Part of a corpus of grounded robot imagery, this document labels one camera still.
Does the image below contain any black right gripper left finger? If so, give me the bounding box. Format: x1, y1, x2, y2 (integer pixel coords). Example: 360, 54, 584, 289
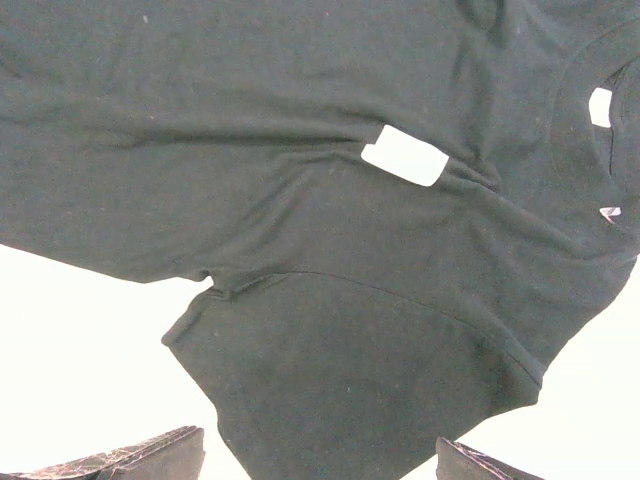
1, 426, 204, 480

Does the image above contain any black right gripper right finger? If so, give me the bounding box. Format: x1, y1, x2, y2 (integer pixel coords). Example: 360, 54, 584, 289
436, 437, 542, 480

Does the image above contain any black t-shirt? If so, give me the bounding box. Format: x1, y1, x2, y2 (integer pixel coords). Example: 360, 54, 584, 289
1, 1, 639, 479

